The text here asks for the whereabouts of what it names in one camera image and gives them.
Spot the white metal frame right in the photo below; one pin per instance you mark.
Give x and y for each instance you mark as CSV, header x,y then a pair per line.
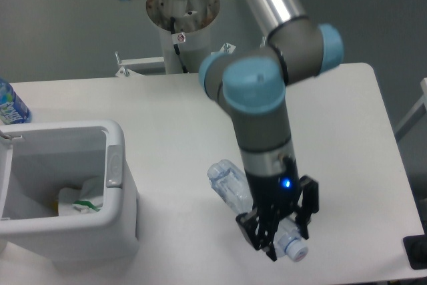
x,y
413,116

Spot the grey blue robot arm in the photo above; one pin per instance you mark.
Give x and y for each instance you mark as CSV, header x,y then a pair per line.
x,y
251,87

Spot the white paper trash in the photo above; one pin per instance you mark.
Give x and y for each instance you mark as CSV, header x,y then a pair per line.
x,y
86,200

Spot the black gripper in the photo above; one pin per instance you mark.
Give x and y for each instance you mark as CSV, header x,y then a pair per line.
x,y
275,197

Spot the blue labelled water bottle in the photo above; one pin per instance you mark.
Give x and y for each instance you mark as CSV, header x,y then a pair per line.
x,y
13,109

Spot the white plastic trash can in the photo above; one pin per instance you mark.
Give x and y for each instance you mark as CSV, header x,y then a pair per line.
x,y
39,159

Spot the black clamp at table edge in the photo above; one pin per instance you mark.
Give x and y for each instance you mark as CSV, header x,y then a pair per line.
x,y
415,247

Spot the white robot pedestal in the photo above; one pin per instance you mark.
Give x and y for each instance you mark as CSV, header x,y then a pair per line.
x,y
185,31

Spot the white metal base bracket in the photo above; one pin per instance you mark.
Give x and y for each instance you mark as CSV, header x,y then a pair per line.
x,y
139,66

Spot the clear plastic bottle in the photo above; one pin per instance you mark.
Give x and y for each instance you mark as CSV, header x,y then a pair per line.
x,y
230,183

